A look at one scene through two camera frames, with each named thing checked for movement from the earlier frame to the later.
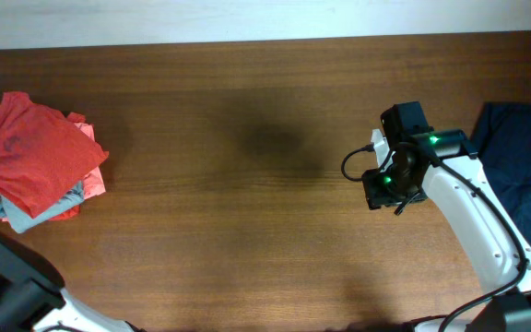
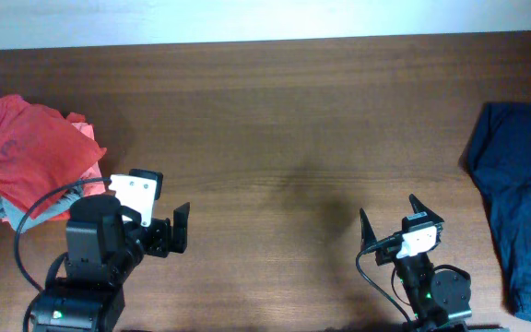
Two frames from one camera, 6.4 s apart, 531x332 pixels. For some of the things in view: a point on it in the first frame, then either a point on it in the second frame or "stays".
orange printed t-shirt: (35, 155) stays
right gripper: (375, 195) to (367, 234)
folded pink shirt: (92, 184) stays
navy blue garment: (519, 147) stays
